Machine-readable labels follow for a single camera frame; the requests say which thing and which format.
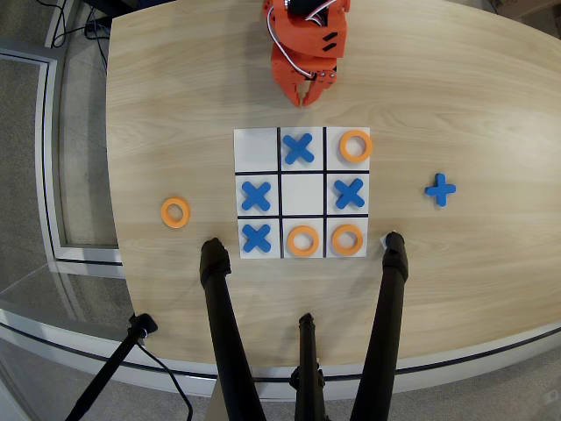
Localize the orange ring piece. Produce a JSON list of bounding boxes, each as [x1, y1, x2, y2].
[[338, 129, 374, 164], [330, 224, 366, 257], [160, 196, 192, 230], [286, 225, 321, 258]]

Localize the grey metal floor frame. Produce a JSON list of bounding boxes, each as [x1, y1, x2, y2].
[[0, 47, 124, 268]]

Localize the black floor cables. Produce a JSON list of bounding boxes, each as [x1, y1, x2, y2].
[[46, 0, 110, 71]]

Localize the blue cross piece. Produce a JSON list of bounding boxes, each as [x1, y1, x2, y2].
[[241, 224, 273, 253], [333, 177, 366, 210], [423, 172, 458, 208], [282, 132, 316, 166], [240, 181, 273, 211]]

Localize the cardboard box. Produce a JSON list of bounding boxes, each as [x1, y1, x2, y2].
[[486, 0, 561, 21]]

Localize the black stand pole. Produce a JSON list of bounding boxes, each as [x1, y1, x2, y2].
[[64, 312, 159, 421]]

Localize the thin black tripod leg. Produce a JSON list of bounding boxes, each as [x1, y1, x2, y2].
[[288, 312, 330, 421]]

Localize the white tic-tac-toe board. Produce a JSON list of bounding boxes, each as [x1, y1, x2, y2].
[[232, 126, 372, 260]]

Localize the black cable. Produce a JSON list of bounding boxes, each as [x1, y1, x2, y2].
[[135, 341, 194, 421]]

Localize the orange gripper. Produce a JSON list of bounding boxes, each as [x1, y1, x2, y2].
[[266, 7, 350, 109]]

